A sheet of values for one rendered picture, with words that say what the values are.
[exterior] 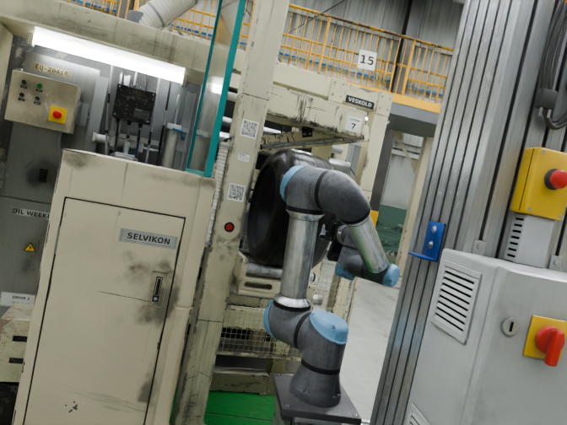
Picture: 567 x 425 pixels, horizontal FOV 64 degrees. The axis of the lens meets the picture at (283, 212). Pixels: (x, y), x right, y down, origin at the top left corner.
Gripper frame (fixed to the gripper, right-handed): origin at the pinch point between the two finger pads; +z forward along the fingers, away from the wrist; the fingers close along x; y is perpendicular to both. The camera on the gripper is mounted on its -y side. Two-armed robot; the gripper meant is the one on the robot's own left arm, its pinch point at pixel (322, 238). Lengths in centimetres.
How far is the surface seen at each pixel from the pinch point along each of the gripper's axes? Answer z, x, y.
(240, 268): 19.7, 27.1, -18.8
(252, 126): 23, 32, 44
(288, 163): 16.2, 14.6, 30.4
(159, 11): 45, 80, 92
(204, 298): 33, 38, -36
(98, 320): -43, 79, -33
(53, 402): -40, 86, -56
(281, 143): 62, 6, 48
